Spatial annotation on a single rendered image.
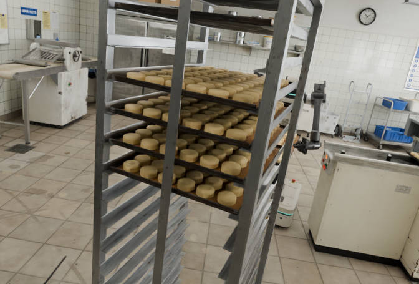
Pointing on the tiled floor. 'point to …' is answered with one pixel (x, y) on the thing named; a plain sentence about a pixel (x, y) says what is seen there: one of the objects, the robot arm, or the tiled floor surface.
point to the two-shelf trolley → (386, 125)
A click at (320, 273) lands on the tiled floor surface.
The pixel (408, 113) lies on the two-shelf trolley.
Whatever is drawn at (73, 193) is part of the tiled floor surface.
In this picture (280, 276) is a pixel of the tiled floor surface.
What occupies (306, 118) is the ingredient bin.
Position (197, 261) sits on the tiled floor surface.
